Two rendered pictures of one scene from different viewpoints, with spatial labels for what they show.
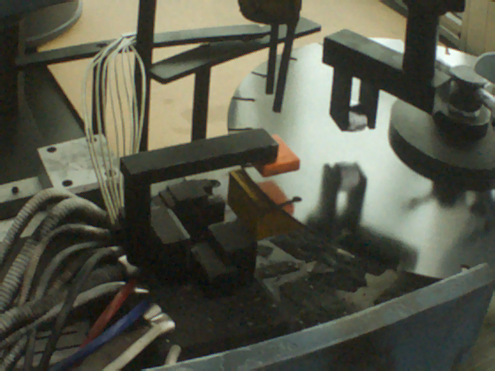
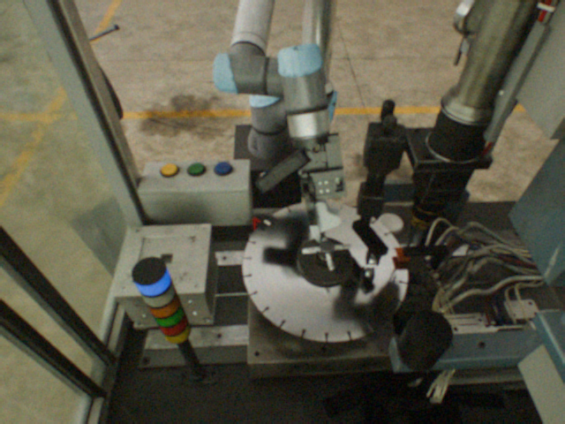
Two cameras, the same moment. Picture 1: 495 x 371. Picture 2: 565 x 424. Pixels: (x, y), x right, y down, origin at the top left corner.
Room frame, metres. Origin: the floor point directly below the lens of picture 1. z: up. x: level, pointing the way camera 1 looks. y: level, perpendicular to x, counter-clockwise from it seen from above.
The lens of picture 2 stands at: (0.96, -0.03, 1.60)
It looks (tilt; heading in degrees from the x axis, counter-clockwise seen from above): 49 degrees down; 203
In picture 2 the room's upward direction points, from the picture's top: 2 degrees clockwise
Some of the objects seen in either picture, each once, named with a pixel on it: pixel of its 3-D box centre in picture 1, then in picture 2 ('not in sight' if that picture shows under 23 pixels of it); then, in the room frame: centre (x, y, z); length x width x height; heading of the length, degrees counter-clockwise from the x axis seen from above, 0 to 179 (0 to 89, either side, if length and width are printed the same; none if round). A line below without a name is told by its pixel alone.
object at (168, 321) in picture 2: not in sight; (167, 309); (0.79, -0.32, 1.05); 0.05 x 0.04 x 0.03; 29
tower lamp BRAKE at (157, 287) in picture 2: not in sight; (151, 276); (0.79, -0.32, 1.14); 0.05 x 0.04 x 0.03; 29
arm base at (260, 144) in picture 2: not in sight; (269, 133); (0.04, -0.53, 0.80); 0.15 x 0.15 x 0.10
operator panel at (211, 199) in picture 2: not in sight; (200, 193); (0.40, -0.57, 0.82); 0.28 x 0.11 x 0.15; 119
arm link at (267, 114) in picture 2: not in sight; (271, 103); (0.04, -0.53, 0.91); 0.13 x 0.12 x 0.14; 109
